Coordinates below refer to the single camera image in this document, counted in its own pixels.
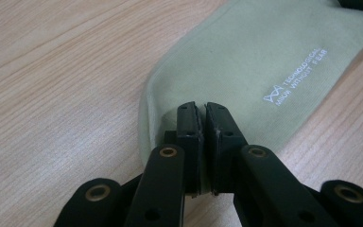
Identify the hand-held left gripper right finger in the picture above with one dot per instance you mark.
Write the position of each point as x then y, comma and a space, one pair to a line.
223, 126

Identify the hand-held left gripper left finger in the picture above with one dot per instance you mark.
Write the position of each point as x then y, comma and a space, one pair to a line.
189, 142

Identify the pale green sock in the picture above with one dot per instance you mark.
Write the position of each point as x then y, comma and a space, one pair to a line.
233, 63

